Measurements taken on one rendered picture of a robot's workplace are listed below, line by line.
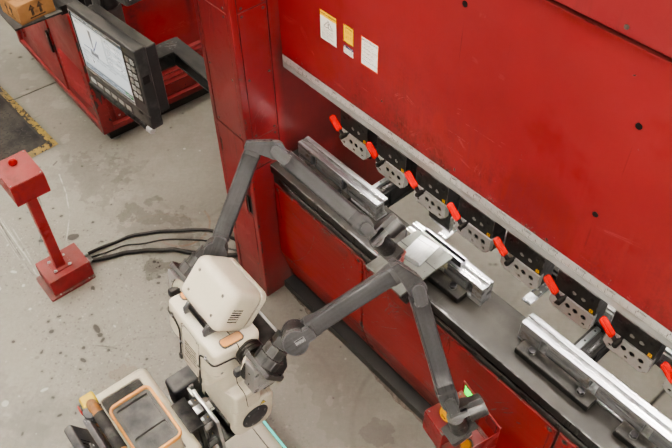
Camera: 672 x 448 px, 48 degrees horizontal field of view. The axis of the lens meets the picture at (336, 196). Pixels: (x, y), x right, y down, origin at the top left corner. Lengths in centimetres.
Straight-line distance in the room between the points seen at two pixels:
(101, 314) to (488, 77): 251
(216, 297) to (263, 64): 108
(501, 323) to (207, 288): 109
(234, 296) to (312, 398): 146
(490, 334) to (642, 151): 105
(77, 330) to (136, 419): 147
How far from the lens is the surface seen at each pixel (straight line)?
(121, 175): 465
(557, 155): 210
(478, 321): 275
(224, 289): 219
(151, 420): 256
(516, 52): 203
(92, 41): 303
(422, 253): 275
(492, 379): 278
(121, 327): 392
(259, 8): 281
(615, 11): 179
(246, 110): 300
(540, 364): 266
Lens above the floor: 311
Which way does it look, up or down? 46 degrees down
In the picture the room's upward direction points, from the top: 1 degrees counter-clockwise
